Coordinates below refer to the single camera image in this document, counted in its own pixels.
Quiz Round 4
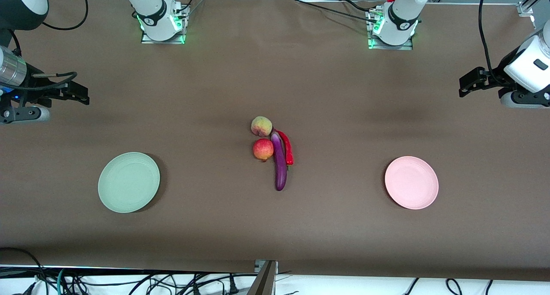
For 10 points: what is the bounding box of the yellow pink peach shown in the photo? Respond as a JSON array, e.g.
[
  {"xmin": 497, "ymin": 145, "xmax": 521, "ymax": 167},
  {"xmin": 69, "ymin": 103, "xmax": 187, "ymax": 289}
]
[{"xmin": 251, "ymin": 116, "xmax": 273, "ymax": 137}]

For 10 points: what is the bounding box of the red apple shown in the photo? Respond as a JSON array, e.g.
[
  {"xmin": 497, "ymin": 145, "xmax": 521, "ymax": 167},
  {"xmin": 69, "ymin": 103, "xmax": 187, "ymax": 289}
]
[{"xmin": 252, "ymin": 138, "xmax": 275, "ymax": 163}]

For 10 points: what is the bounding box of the red chili pepper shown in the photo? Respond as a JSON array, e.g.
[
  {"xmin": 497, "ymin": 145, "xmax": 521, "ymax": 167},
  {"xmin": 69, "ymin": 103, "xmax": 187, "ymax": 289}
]
[{"xmin": 274, "ymin": 129, "xmax": 295, "ymax": 171}]

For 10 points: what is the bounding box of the purple eggplant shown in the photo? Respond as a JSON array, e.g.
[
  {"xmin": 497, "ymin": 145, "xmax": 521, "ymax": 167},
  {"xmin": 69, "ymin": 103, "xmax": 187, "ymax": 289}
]
[{"xmin": 270, "ymin": 132, "xmax": 288, "ymax": 192}]

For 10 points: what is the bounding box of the pale green plate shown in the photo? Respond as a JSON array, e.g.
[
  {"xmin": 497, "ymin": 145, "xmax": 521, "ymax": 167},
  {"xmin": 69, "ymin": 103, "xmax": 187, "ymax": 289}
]
[{"xmin": 98, "ymin": 152, "xmax": 161, "ymax": 213}]

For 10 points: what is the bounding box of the pink plate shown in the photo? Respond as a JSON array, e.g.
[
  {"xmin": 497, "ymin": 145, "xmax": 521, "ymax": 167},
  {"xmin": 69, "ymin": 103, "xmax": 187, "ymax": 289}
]
[{"xmin": 384, "ymin": 156, "xmax": 440, "ymax": 210}]

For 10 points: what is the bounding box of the brown table cloth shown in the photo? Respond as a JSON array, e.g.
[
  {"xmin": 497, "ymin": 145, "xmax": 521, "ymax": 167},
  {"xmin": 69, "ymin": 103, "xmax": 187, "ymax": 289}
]
[{"xmin": 0, "ymin": 0, "xmax": 550, "ymax": 283}]

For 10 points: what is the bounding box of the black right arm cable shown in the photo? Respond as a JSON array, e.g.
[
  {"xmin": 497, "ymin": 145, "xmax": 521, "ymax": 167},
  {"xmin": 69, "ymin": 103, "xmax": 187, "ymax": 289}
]
[{"xmin": 0, "ymin": 0, "xmax": 89, "ymax": 91}]

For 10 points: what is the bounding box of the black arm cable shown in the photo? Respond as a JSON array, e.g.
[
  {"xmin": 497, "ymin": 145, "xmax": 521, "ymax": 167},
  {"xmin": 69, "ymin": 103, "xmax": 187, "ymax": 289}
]
[
  {"xmin": 478, "ymin": 0, "xmax": 510, "ymax": 86},
  {"xmin": 0, "ymin": 0, "xmax": 89, "ymax": 91}
]

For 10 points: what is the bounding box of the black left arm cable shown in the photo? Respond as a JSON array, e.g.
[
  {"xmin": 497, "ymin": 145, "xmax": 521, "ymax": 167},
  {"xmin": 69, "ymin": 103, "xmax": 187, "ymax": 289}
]
[{"xmin": 478, "ymin": 0, "xmax": 510, "ymax": 86}]

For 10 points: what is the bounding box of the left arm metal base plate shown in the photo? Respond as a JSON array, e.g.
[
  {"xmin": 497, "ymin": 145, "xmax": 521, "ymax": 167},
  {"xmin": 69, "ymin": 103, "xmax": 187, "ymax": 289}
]
[{"xmin": 367, "ymin": 8, "xmax": 414, "ymax": 51}]

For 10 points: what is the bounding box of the aluminium frame profile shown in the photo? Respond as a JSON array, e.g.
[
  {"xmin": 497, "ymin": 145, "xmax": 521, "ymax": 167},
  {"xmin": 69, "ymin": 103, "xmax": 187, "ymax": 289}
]
[{"xmin": 517, "ymin": 0, "xmax": 550, "ymax": 17}]

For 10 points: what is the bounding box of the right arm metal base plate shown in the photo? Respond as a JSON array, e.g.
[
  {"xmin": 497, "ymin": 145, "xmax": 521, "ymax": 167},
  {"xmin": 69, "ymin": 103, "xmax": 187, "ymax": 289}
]
[{"xmin": 141, "ymin": 4, "xmax": 187, "ymax": 45}]

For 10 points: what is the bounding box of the long black power cable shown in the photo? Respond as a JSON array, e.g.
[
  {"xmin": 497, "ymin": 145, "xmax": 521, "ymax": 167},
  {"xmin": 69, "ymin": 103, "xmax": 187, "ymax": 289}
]
[{"xmin": 292, "ymin": 0, "xmax": 379, "ymax": 25}]

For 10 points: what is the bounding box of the black cable loop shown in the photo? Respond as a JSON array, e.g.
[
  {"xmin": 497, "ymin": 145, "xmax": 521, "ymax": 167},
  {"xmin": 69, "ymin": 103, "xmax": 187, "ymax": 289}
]
[{"xmin": 0, "ymin": 247, "xmax": 49, "ymax": 295}]

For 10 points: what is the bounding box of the black cable tangle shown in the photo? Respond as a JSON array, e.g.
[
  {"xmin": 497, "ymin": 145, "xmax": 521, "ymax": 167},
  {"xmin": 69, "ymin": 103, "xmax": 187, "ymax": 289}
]
[{"xmin": 26, "ymin": 269, "xmax": 258, "ymax": 295}]

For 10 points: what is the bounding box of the aluminium camera mount post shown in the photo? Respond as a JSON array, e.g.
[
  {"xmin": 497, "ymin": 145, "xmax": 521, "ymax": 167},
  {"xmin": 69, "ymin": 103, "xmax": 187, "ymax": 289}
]
[{"xmin": 247, "ymin": 259, "xmax": 279, "ymax": 295}]

